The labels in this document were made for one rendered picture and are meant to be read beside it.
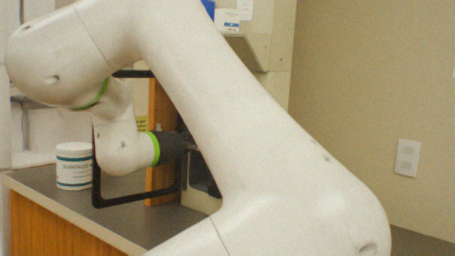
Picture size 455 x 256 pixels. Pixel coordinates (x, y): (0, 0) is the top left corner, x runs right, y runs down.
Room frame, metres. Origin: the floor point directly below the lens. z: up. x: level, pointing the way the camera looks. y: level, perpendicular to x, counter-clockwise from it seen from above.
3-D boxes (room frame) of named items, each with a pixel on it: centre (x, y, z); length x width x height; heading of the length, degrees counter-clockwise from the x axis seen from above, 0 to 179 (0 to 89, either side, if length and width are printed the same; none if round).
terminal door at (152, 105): (1.28, 0.26, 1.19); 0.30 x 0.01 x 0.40; 132
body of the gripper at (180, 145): (1.16, 0.13, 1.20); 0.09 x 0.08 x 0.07; 140
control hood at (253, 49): (1.25, 0.06, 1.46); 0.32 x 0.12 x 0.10; 50
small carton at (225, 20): (1.22, 0.02, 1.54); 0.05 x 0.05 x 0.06; 33
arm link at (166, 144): (1.10, 0.18, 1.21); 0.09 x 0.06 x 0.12; 50
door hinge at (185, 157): (1.39, 0.14, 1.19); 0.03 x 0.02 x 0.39; 50
